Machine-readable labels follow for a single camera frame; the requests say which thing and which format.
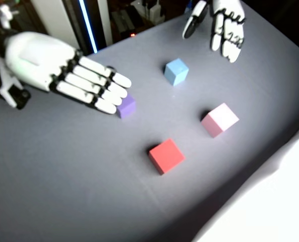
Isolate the blue light strip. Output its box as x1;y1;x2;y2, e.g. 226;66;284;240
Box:
78;0;98;54

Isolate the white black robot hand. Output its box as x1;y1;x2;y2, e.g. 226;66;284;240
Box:
182;0;246;64
5;31;132;115

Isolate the red cube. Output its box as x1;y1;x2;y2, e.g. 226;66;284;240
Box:
148;138;186;175

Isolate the grey table cloth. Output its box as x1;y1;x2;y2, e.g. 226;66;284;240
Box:
0;0;299;242

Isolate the small blue cube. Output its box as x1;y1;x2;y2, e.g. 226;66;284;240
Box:
163;58;190;87

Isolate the small purple cube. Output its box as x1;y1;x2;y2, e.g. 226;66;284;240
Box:
116;93;137;119

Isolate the white cabinet panel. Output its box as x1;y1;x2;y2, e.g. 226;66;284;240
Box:
30;0;113;55

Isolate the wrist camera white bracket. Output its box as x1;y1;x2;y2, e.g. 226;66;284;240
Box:
0;57;31;110

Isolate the pink cube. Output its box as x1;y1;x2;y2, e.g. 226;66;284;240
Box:
201;102;240;139

